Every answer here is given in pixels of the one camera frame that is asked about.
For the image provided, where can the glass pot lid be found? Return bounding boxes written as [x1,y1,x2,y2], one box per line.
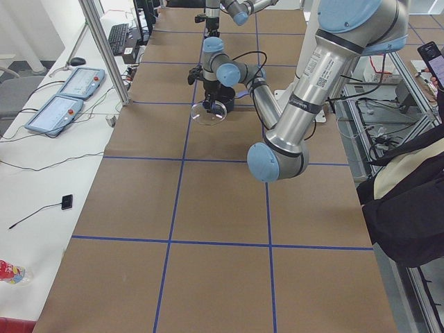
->
[190,101,228,126]

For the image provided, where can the dark blue pot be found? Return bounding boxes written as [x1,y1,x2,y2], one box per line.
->
[216,85,249,113]

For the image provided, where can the black keyboard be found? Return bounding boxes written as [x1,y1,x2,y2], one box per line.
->
[108,24,128,56]

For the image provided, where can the upper teach pendant tablet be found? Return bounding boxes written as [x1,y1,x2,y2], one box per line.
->
[58,67,105,101]

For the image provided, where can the teach pendant tablet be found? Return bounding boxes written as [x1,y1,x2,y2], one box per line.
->
[58,67,105,101]
[24,94,84,137]

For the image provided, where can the black computer mouse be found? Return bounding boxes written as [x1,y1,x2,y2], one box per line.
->
[70,57,86,67]

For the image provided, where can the lower teach pendant tablet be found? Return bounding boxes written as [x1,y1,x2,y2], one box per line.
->
[24,94,84,137]

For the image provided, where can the small black square sensor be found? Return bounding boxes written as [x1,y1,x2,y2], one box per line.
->
[61,194,74,210]

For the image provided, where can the person in black clothes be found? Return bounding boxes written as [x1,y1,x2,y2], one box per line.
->
[357,125,443,267]

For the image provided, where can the black smartphone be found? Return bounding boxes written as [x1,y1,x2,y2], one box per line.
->
[417,42,443,89]

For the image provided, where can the red plastic bottle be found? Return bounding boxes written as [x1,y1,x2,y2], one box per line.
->
[0,260,33,286]

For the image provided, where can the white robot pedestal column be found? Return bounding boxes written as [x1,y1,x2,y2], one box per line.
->
[275,0,320,110]

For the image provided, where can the aluminium frame post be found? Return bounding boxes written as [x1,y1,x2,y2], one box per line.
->
[78,0,130,106]

